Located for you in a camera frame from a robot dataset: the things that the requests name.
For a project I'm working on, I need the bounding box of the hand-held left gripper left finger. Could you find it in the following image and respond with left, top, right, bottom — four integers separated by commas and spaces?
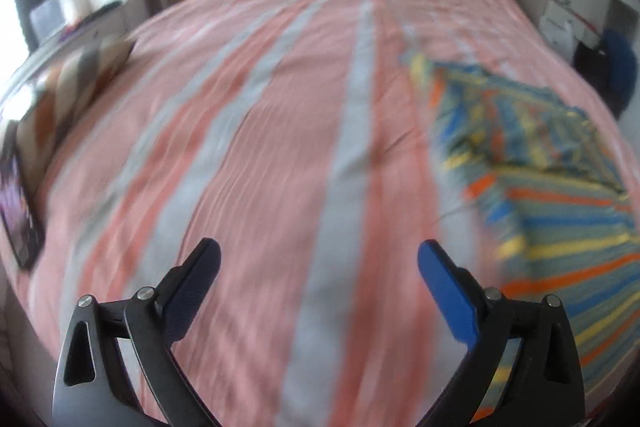
52, 237, 223, 427

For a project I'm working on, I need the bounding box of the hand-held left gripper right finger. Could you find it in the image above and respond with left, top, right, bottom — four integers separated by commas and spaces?
417, 239, 586, 427

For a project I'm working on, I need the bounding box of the striped knit sweater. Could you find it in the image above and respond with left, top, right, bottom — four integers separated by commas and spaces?
400, 52, 640, 408

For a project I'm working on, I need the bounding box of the black smartphone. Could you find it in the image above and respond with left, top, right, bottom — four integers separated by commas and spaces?
0, 119, 46, 269

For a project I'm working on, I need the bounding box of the pink striped bed sheet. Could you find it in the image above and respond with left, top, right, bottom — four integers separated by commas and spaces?
2, 0, 636, 427

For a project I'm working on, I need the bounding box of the striped pillow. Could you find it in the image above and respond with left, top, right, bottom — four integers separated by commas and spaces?
0, 38, 137, 208

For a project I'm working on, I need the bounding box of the black garment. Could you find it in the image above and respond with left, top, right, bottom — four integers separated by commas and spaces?
572, 39, 631, 118

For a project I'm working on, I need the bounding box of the blue garment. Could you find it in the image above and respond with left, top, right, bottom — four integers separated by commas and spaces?
602, 29, 639, 108

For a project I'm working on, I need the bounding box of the white plastic bag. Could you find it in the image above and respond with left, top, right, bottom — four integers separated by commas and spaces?
542, 0, 576, 52

